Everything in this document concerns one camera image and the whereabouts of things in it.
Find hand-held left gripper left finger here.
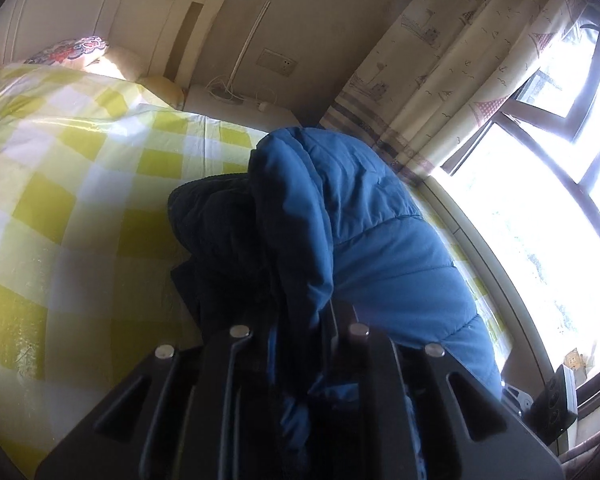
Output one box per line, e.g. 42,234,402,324
34,326,281,480

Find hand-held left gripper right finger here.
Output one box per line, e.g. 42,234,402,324
310,302,567,480

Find blue puffer jacket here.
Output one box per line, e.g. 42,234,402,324
167,126,504,480

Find window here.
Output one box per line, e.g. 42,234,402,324
440,0,600,413

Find yellow checked bedsheet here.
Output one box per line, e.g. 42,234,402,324
0,62,517,479

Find white nightstand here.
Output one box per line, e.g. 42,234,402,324
182,85,302,132

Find printed striped curtain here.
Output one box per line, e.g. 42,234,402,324
319,0,597,187

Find white pole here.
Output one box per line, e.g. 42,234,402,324
226,0,272,100

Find beige pillow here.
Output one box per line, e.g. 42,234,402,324
82,46,147,82

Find floral pillow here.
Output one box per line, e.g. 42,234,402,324
24,36,111,67

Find white wooden headboard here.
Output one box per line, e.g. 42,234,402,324
0,0,237,84

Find white cable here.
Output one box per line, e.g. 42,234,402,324
204,74,281,112

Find wall outlet plate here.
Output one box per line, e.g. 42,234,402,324
256,48,299,77

